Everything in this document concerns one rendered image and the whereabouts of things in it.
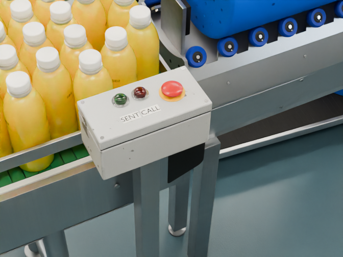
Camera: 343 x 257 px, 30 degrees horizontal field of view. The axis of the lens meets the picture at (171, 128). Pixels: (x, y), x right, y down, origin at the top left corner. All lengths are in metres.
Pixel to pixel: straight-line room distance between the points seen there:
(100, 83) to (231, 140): 1.18
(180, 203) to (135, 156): 0.98
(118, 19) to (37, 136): 0.29
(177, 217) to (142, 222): 0.80
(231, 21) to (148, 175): 0.34
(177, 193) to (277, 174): 0.52
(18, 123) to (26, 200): 0.17
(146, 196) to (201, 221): 0.67
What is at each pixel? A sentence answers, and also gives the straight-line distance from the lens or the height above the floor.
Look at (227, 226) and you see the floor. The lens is 2.21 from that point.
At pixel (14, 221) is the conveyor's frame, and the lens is 1.26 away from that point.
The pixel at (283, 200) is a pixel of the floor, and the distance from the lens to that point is 2.30.
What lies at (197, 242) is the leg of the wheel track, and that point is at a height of 0.18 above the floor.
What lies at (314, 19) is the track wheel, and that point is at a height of 0.96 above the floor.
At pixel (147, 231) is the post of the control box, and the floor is 0.73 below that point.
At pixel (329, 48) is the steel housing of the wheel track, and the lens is 1.53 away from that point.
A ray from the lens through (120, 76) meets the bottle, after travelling 1.18.
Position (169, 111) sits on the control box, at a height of 1.10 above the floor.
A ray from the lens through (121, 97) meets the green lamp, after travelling 1.04.
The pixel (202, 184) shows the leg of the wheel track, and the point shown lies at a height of 0.47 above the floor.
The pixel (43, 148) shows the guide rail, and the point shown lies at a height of 0.97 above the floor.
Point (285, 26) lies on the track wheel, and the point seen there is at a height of 0.97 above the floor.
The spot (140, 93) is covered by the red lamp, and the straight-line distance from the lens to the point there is 1.05.
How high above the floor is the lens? 1.86
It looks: 49 degrees down
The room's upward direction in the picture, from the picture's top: 2 degrees clockwise
